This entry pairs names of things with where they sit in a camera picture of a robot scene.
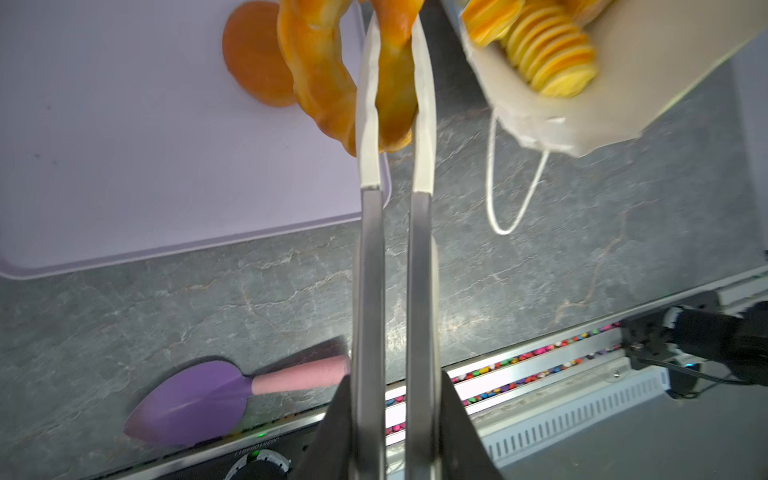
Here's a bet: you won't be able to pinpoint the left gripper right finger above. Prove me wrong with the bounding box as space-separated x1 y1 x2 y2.
440 371 503 480

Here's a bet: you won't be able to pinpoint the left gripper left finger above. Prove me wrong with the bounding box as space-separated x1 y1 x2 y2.
290 375 352 480

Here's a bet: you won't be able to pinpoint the metal tongs with white tips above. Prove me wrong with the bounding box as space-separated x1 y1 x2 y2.
349 10 444 480

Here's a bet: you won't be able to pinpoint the round orange fake bun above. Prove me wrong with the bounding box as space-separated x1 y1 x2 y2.
222 1 297 108

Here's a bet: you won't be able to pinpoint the fake braided ring bread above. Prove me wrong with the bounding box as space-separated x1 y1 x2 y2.
276 0 426 158

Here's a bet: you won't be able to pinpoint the paper bag with landscape print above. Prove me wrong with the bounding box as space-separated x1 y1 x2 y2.
440 0 768 236

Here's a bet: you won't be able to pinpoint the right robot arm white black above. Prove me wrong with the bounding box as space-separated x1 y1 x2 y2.
619 292 767 400

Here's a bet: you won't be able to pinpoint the fake yellow ridged bread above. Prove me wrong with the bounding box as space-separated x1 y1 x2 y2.
461 0 609 98

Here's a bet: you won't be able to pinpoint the lavender cutting mat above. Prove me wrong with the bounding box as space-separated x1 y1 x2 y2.
1 1 361 280

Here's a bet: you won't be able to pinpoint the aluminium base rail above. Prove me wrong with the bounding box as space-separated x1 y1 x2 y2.
113 267 767 479

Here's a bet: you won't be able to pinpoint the purple scoop with pink handle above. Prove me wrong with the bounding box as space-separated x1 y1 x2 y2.
123 355 350 446

